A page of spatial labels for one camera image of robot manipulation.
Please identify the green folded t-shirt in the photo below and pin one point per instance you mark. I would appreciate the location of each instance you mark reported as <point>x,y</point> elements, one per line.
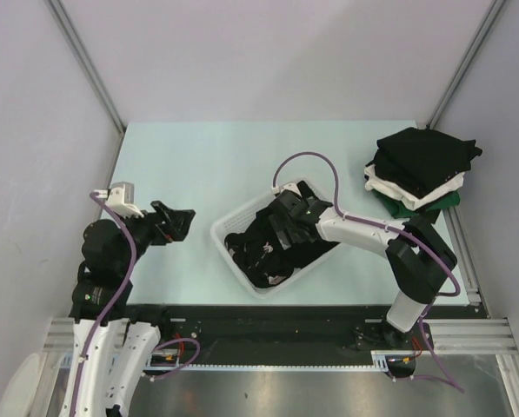
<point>429,212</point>

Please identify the white slotted cable duct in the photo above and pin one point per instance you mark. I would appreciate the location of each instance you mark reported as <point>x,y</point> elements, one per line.
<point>379,364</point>

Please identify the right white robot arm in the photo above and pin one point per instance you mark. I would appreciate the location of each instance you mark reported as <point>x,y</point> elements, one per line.
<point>420,260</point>

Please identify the right aluminium frame post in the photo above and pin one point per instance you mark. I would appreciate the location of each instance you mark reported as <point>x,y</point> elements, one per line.
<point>475,45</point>

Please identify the left aluminium frame post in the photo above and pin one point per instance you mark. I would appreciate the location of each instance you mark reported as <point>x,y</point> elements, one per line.
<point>79,51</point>

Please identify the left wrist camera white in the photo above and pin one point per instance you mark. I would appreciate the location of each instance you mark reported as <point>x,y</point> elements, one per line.
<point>119,198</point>

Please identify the white folded t-shirt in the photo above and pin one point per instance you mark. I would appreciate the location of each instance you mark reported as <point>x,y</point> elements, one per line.
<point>409,194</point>

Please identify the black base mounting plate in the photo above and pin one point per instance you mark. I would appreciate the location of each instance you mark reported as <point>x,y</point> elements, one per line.
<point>268,336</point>

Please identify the white plastic laundry basket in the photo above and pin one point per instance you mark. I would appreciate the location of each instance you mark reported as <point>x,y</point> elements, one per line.
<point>236,222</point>

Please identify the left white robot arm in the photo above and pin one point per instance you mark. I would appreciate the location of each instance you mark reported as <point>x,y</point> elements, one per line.
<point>99,302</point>

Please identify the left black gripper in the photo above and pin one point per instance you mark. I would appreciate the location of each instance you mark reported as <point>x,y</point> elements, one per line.
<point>176,227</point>

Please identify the aluminium frame post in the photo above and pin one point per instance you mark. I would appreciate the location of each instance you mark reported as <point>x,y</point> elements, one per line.
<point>475,45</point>
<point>79,51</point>

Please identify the black printed t-shirt in basket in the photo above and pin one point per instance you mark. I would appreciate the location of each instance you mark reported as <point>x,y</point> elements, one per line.
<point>259,254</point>

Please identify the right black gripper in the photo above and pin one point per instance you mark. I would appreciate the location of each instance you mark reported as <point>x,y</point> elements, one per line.
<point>280,227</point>

